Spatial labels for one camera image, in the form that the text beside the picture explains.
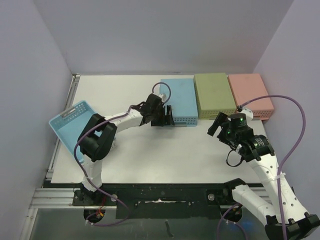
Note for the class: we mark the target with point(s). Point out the aluminium frame rail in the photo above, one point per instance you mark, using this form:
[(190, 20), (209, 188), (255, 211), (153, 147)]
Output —
[(45, 198)]

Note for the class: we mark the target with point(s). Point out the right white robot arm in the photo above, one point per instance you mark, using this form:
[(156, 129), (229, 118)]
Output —
[(284, 217)]

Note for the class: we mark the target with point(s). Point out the small blue perforated basket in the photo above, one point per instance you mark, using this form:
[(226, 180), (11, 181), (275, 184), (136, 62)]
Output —
[(69, 124)]

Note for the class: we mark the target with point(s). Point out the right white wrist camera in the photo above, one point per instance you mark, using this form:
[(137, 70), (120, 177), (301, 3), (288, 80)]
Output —
[(248, 113)]

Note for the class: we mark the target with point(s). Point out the pink perforated basket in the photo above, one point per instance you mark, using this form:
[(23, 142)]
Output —
[(249, 86)]

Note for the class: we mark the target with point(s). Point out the large blue perforated basket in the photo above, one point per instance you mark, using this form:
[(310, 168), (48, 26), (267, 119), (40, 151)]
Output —
[(183, 101)]

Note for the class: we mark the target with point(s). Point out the white perforated basket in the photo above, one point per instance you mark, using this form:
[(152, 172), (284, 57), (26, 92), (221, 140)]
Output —
[(114, 144)]

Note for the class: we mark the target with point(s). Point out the black table front rail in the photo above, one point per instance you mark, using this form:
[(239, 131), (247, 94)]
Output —
[(159, 201)]

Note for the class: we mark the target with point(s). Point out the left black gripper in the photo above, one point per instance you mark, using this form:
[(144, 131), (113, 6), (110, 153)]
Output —
[(166, 120)]

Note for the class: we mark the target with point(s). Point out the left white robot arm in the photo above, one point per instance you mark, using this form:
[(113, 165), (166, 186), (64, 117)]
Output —
[(98, 136)]

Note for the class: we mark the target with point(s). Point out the yellow-green perforated basket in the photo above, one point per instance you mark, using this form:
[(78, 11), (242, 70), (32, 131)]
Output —
[(213, 95)]

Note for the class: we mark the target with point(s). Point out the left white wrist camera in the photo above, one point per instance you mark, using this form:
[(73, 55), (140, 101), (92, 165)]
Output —
[(163, 97)]

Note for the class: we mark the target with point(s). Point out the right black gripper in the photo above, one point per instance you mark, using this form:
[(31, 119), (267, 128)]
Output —
[(220, 129)]

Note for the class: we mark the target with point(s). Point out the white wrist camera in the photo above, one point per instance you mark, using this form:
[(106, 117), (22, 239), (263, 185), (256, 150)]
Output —
[(248, 113), (163, 97)]

